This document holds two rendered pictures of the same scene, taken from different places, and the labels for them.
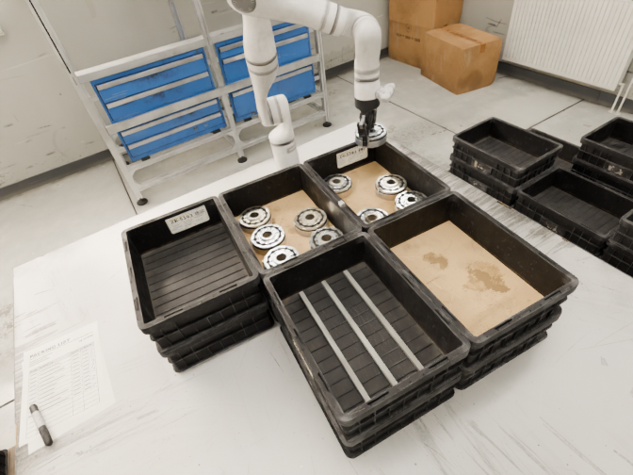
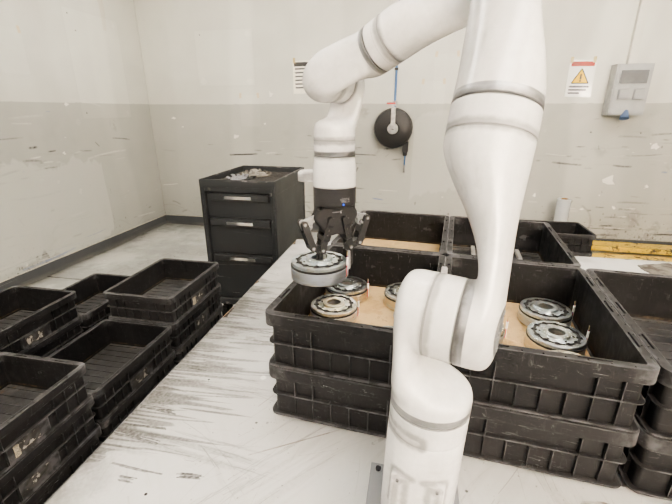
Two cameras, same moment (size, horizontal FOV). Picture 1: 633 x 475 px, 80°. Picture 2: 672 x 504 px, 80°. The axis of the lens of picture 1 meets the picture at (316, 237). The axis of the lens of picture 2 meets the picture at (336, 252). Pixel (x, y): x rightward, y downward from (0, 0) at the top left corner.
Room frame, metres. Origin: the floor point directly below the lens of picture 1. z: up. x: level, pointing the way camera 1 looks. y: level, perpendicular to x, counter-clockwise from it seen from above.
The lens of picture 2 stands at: (1.62, 0.21, 1.26)
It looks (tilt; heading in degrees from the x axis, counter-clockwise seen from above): 20 degrees down; 217
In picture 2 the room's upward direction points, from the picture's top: straight up
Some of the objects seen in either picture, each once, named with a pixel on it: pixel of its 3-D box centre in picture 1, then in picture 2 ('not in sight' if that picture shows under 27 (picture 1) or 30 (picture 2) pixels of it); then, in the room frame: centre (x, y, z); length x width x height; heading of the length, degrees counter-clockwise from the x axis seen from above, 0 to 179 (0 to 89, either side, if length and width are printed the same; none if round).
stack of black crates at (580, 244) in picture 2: not in sight; (545, 261); (-1.03, -0.15, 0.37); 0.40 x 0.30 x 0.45; 116
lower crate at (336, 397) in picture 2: not in sight; (366, 348); (0.97, -0.20, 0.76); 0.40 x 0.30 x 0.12; 21
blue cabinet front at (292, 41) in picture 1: (270, 71); not in sight; (2.90, 0.14, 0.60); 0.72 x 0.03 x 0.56; 116
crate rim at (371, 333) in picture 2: (371, 177); (368, 283); (0.97, -0.20, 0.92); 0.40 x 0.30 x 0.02; 21
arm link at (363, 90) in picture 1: (373, 84); (330, 166); (1.06, -0.23, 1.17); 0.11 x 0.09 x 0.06; 61
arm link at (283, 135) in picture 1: (278, 121); (436, 347); (1.25, 0.07, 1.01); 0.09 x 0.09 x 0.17; 10
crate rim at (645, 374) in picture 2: (284, 213); (523, 302); (0.86, 0.08, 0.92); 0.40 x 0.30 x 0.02; 21
